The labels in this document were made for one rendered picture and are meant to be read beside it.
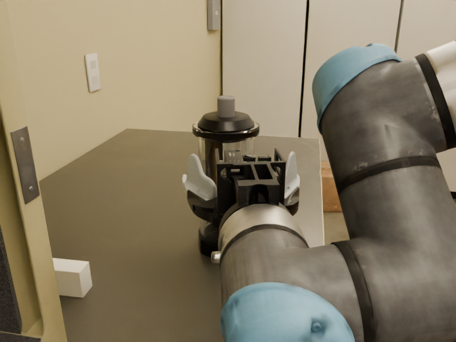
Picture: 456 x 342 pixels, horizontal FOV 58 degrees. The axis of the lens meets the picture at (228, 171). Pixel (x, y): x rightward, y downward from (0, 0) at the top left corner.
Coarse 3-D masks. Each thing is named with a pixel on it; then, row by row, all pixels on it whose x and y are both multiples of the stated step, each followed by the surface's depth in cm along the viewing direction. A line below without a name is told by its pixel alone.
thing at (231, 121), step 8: (224, 96) 64; (232, 96) 64; (224, 104) 63; (232, 104) 64; (216, 112) 68; (224, 112) 64; (232, 112) 64; (240, 112) 68; (200, 120) 65; (208, 120) 63; (216, 120) 62; (224, 120) 62; (232, 120) 62; (240, 120) 63; (248, 120) 64; (208, 128) 62; (216, 128) 62; (224, 128) 62; (232, 128) 62; (240, 128) 62; (248, 128) 63
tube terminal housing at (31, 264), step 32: (0, 0) 33; (0, 32) 34; (0, 64) 34; (0, 96) 34; (0, 128) 38; (0, 160) 38; (0, 192) 39; (0, 224) 39; (32, 224) 39; (32, 256) 40; (32, 288) 44; (32, 320) 45
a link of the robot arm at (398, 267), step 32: (352, 192) 29; (384, 192) 27; (416, 192) 27; (448, 192) 28; (352, 224) 29; (384, 224) 27; (416, 224) 26; (448, 224) 26; (352, 256) 26; (384, 256) 26; (416, 256) 25; (448, 256) 25; (384, 288) 24; (416, 288) 24; (448, 288) 24; (384, 320) 24; (416, 320) 24; (448, 320) 24
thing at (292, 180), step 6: (288, 156) 49; (294, 156) 51; (288, 162) 49; (294, 162) 51; (288, 168) 49; (294, 168) 51; (288, 174) 50; (294, 174) 52; (288, 180) 50; (294, 180) 52; (288, 186) 50; (294, 186) 51; (288, 192) 49
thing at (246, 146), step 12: (252, 120) 68; (204, 132) 62; (216, 132) 61; (228, 132) 61; (240, 132) 61; (204, 144) 64; (216, 144) 62; (228, 144) 62; (240, 144) 63; (252, 144) 65; (204, 156) 64; (204, 168) 65; (204, 228) 69; (216, 228) 68; (216, 240) 68
